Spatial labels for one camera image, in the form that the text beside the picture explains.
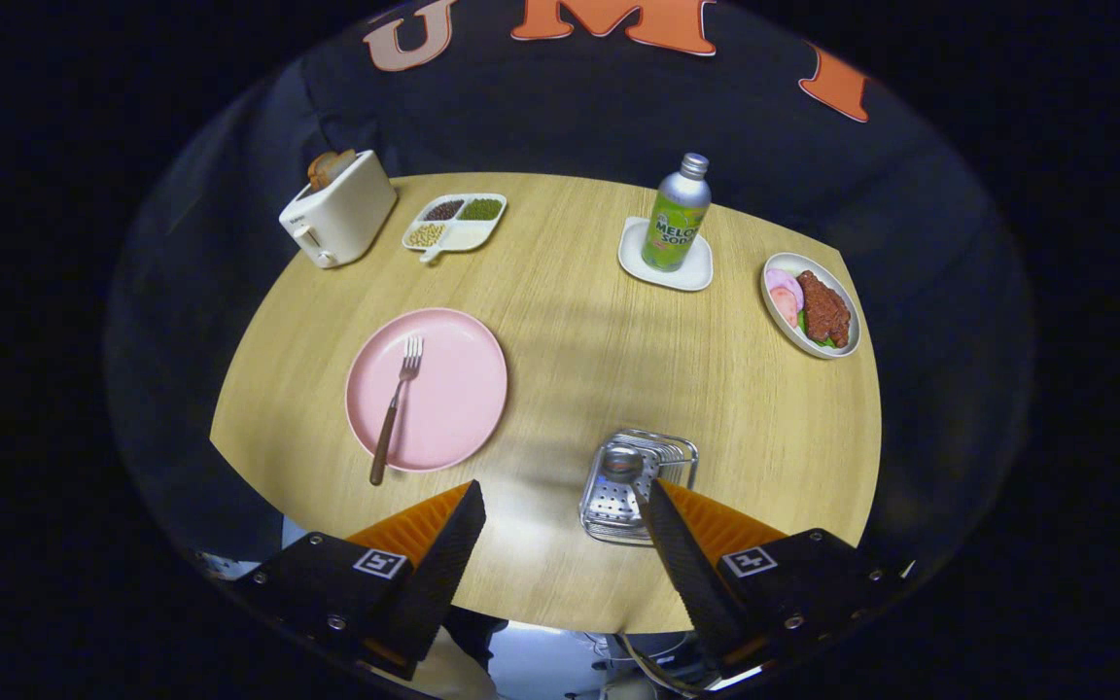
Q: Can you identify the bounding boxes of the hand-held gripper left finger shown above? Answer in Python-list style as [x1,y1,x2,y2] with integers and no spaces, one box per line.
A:
[234,479,487,682]

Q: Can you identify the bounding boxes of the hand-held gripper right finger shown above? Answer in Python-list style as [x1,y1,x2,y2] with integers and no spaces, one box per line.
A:
[643,478,916,672]

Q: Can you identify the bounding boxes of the metal spoon with brown handle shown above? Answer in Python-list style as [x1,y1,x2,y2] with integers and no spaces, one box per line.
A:
[599,445,650,518]

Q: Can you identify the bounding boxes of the metal fork with brown handle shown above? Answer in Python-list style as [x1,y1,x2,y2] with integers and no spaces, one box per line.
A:
[369,335,424,486]

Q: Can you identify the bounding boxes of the pink round plate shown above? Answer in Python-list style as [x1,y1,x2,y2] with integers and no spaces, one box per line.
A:
[345,308,509,473]

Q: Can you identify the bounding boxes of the green lettuce leaf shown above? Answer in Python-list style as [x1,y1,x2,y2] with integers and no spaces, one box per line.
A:
[797,311,838,350]

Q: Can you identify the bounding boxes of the white oval plate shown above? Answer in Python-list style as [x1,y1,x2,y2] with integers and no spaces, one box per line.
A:
[761,252,862,361]

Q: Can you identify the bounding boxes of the pink ham slices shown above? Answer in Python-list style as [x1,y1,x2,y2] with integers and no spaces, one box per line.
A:
[766,268,804,330]

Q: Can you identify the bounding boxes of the brown meat patty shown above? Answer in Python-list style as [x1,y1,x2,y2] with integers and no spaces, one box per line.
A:
[796,270,853,349]

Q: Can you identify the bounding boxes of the white square coaster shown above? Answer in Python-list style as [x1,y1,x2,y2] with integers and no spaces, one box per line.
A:
[617,216,715,293]

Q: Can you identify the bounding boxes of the white divided bean dish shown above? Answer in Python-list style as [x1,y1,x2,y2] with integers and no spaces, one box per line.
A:
[402,192,508,264]

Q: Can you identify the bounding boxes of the green soda bottle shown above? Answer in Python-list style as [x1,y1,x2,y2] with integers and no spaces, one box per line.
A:
[641,153,713,273]

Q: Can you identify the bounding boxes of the cream toaster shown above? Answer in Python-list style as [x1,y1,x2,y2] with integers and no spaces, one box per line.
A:
[278,150,399,269]

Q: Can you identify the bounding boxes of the toasted bread slices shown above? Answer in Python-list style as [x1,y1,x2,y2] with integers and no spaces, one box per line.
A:
[307,149,357,192]

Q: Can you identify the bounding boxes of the metal wire cutlery basket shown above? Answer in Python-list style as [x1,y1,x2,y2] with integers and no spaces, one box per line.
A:
[578,428,700,545]

